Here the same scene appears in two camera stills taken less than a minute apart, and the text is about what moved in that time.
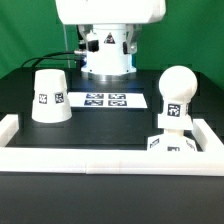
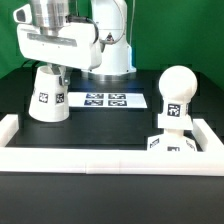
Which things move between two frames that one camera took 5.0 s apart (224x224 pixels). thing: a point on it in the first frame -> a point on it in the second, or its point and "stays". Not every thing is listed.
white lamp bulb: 177,85 stays
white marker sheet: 107,100 stays
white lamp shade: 50,101 stays
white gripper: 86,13 -> 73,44
